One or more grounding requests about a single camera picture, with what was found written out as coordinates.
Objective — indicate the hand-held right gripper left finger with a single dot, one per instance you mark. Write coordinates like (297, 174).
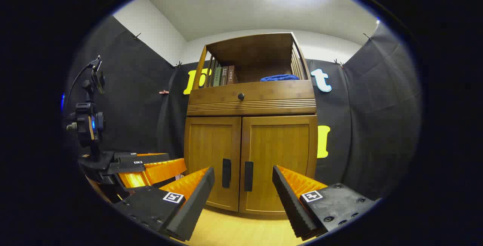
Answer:
(192, 208)

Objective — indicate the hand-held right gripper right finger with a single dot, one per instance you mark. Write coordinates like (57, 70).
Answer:
(288, 204)

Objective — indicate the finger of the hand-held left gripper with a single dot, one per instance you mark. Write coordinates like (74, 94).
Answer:
(151, 157)
(162, 170)

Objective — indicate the wooden double-door shoe cabinet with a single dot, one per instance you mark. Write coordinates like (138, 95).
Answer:
(251, 99)

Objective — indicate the black backdrop cloth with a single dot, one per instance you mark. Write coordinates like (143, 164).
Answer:
(132, 99)

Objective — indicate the green book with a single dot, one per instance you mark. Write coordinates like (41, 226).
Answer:
(217, 77)

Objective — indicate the grey book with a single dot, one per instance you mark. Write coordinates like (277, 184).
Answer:
(224, 76)

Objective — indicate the wooden drawer with black knob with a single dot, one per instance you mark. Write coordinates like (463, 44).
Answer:
(264, 93)

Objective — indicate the blue folded cloth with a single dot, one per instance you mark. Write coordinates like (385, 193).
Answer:
(279, 77)

